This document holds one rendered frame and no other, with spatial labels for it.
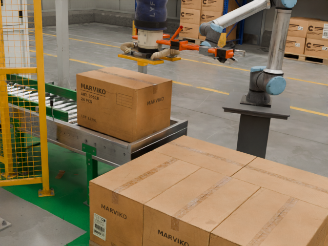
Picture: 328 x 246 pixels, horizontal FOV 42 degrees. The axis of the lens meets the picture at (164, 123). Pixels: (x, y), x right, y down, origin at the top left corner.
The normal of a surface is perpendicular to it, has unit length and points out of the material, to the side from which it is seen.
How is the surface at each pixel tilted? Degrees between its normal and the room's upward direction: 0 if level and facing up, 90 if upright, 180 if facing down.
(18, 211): 0
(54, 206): 0
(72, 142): 90
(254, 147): 90
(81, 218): 0
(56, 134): 90
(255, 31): 90
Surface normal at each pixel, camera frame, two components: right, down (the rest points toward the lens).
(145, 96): 0.80, 0.24
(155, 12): 0.29, 0.07
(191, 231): -0.59, 0.24
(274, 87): 0.30, 0.41
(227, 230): 0.05, -0.94
